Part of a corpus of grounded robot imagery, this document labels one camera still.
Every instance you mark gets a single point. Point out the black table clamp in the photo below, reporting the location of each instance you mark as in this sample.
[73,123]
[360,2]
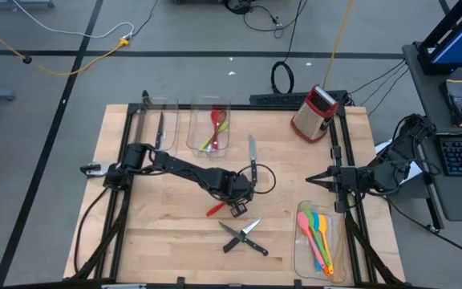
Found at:
[297,283]
[181,282]

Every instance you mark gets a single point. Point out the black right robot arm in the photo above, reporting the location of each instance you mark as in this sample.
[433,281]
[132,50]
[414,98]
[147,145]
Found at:
[391,164]

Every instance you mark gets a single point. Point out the red silicone spoon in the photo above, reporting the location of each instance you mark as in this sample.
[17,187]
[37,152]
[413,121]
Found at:
[214,116]

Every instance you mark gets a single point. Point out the grey black work gloves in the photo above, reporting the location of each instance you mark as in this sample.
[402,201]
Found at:
[457,100]

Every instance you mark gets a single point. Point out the pink silicone spatula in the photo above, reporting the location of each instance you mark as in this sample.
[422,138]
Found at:
[302,221]

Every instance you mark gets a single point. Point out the white paper sheet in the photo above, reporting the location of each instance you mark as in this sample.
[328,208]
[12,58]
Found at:
[415,170]

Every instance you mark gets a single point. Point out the clear plastic bin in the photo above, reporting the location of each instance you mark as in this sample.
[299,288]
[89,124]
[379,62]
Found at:
[340,225]
[171,128]
[195,120]

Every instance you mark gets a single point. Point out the red steel box grater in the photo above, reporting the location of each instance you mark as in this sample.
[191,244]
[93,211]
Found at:
[313,118]

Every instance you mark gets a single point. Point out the green silicone spoon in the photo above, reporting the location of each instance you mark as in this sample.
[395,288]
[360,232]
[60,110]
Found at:
[205,144]

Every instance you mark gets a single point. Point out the silver aluminium bar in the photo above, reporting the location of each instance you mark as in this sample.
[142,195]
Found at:
[122,286]

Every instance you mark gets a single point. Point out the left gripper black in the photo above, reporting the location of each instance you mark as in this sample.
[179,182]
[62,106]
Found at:
[239,190]

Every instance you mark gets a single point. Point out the black desk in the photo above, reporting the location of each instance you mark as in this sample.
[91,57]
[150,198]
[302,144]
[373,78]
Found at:
[427,92]

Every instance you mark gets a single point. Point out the red silicone spatula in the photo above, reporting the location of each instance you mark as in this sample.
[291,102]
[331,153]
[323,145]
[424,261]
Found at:
[215,209]

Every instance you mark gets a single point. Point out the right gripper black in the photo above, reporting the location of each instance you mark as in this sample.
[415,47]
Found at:
[347,180]

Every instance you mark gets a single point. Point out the blue silicone spatula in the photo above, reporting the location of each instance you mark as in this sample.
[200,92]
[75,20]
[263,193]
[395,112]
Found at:
[316,220]

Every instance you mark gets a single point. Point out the yellow silicone spatula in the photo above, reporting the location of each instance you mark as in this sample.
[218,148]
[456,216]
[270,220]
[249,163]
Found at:
[322,222]

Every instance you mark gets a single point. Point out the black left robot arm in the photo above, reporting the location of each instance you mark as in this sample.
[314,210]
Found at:
[183,168]

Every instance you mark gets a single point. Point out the black floor puck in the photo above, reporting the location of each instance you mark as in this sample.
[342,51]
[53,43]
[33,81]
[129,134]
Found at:
[26,60]

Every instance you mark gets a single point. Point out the green silicone spatula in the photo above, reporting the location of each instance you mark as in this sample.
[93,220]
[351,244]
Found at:
[311,216]

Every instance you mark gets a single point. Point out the broad silver blade knife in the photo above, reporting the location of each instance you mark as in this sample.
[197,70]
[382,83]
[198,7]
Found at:
[252,148]

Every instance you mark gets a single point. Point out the black power strip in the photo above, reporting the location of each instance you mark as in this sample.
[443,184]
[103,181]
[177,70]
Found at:
[271,98]

